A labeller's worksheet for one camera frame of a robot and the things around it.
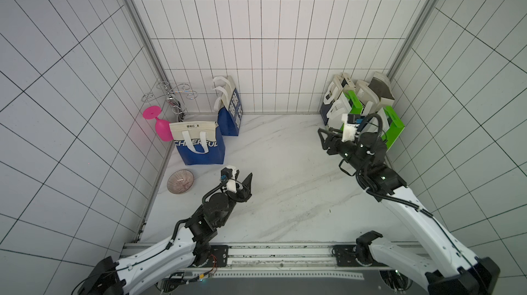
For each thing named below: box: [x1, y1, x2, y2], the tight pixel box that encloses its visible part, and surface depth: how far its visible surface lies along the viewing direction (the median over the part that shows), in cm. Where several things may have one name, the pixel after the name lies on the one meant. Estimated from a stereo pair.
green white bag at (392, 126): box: [376, 105, 406, 151], surface depth 83 cm
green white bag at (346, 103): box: [325, 89, 363, 132], surface depth 91 cm
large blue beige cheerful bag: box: [168, 121, 226, 166], surface depth 87 cm
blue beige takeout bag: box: [355, 71, 396, 115], surface depth 99 cm
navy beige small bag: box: [319, 72, 356, 126], surface depth 102 cm
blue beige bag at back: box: [212, 75, 244, 137], surface depth 101 cm
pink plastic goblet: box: [142, 105, 175, 142], surface depth 86 cm
